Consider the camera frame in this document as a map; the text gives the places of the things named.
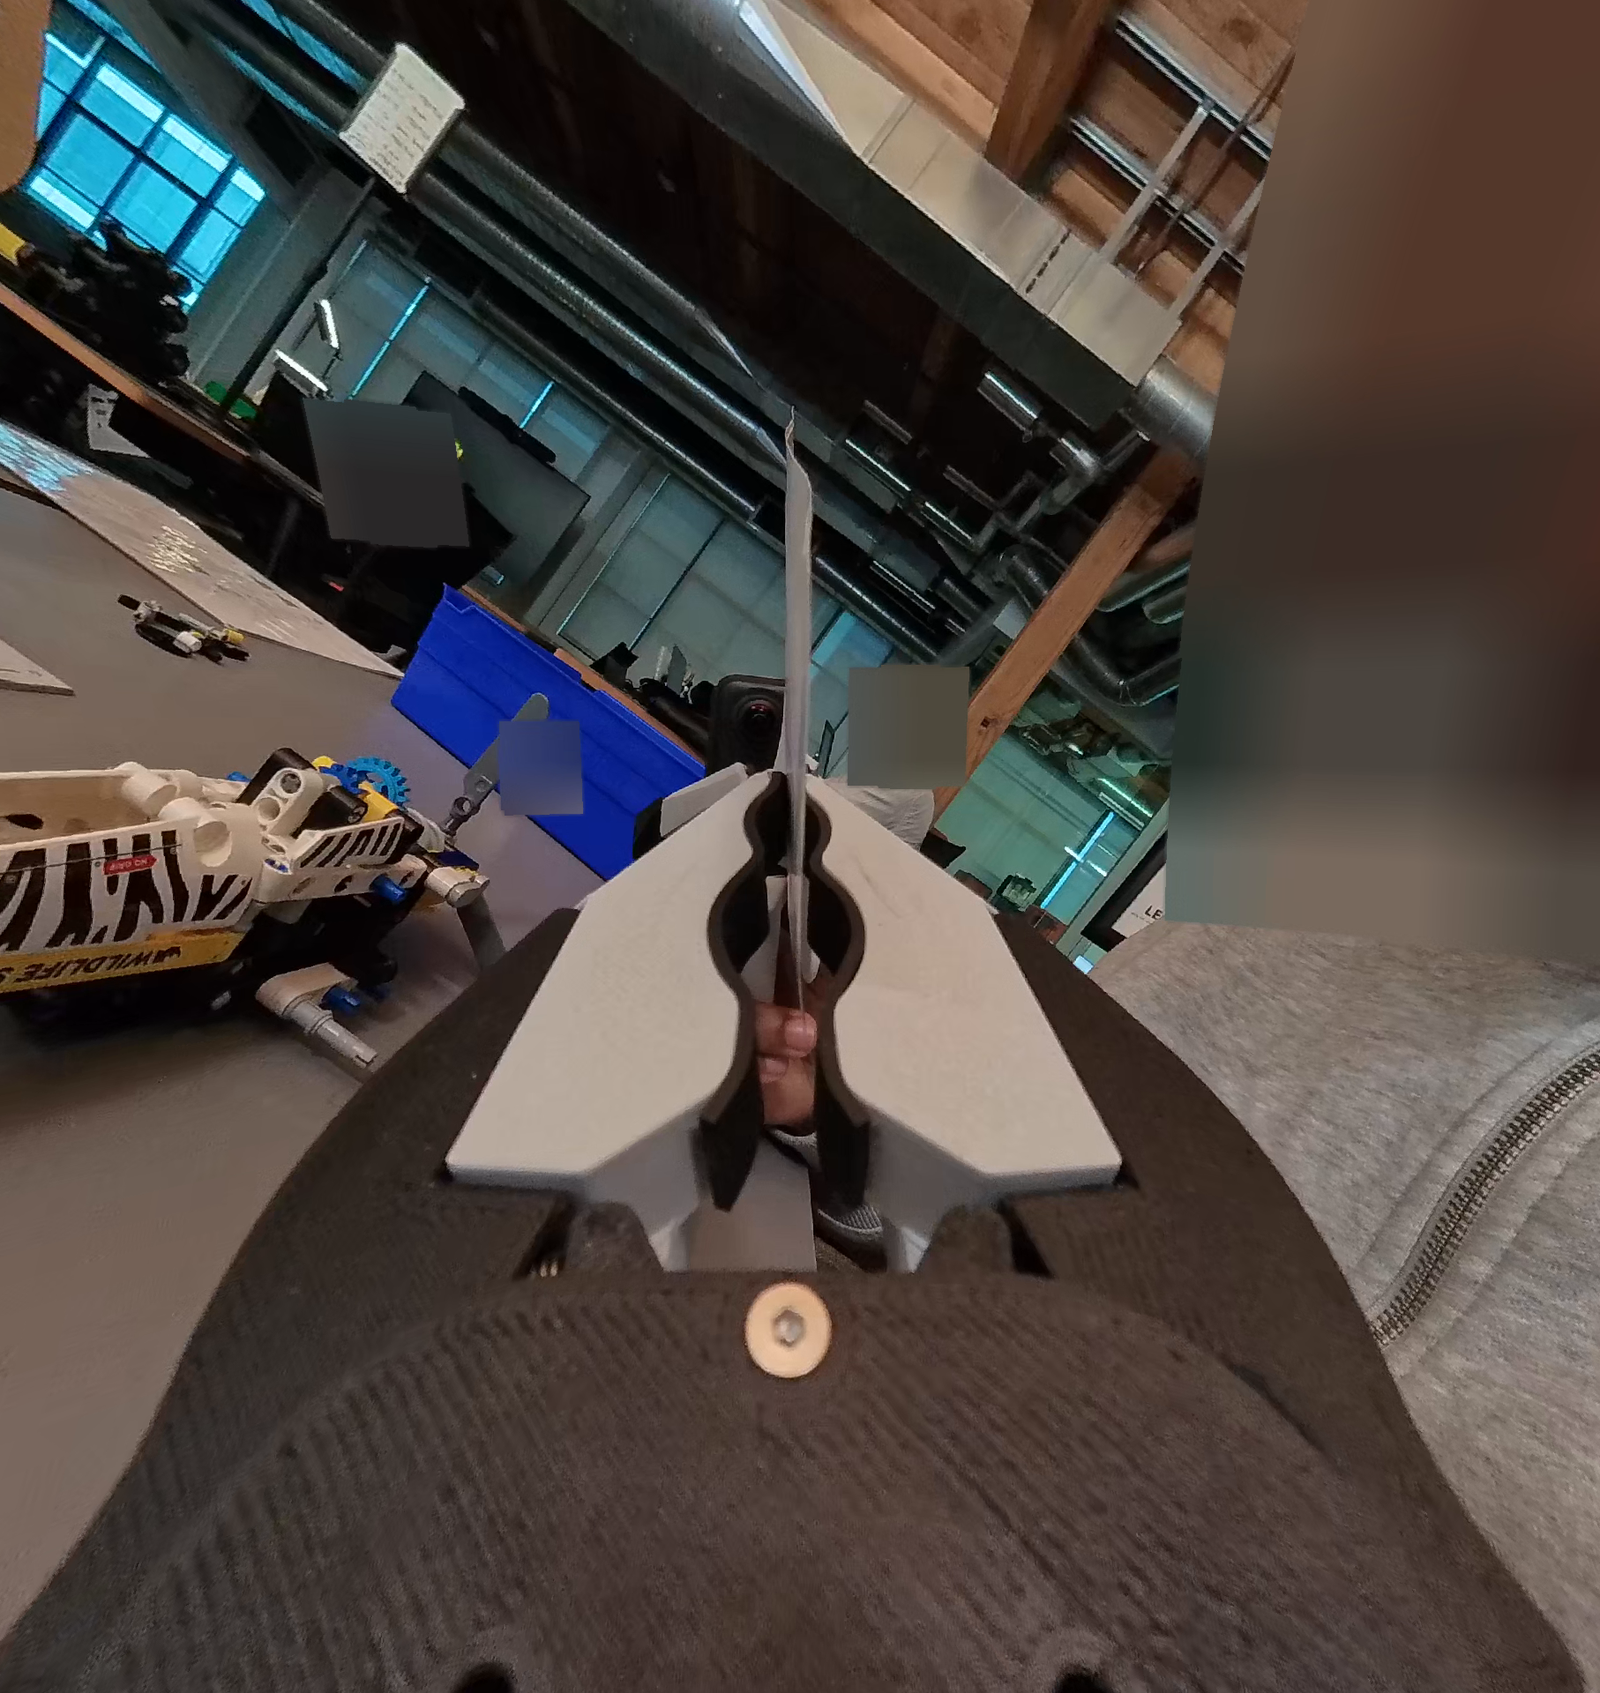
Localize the hanging white paper sign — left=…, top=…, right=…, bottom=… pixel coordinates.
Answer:
left=338, top=43, right=467, bottom=196

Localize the zebra sticker sheet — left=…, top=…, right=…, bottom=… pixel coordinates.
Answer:
left=764, top=409, right=824, bottom=1019

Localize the pile of black equipment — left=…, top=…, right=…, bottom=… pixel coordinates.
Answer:
left=25, top=217, right=200, bottom=392

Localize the zebra striped lego helicopter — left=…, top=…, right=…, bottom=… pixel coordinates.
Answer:
left=0, top=690, right=550, bottom=1070

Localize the person's grey hoodie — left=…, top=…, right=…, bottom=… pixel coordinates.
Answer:
left=1091, top=923, right=1600, bottom=1693

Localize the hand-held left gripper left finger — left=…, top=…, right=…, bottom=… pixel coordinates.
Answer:
left=446, top=772, right=793, bottom=1271

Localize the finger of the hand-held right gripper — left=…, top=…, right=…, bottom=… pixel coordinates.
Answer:
left=634, top=770, right=752, bottom=861

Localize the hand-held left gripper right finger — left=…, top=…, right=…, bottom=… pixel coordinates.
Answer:
left=799, top=776, right=1129, bottom=1273

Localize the person's right hand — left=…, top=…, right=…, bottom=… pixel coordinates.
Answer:
left=750, top=1002, right=821, bottom=1127

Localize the black computer monitor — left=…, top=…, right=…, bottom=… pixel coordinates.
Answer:
left=406, top=370, right=593, bottom=590

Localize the blue plastic bin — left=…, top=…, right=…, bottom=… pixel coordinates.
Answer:
left=391, top=582, right=713, bottom=882

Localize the small lego assembly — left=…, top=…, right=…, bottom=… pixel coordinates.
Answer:
left=118, top=594, right=251, bottom=664

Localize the large printed cardboard sheet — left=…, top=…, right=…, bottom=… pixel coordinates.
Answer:
left=0, top=396, right=404, bottom=682

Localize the wooden support post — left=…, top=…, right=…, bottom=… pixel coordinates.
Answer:
left=932, top=447, right=1201, bottom=827

